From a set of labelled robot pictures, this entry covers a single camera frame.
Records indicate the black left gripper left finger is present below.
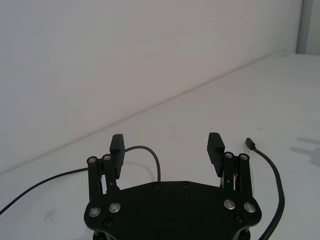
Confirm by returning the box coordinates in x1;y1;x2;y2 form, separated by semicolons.
86;134;126;204

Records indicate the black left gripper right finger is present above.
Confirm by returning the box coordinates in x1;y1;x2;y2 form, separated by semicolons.
206;132;251;199

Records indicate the black cable with plug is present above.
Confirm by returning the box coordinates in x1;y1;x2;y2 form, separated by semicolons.
245;136;286;240

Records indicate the thin dark cable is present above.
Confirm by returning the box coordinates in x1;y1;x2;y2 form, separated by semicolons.
0;146;161;215

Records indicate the grey striped post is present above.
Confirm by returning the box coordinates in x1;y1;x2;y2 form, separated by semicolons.
296;0;320;55

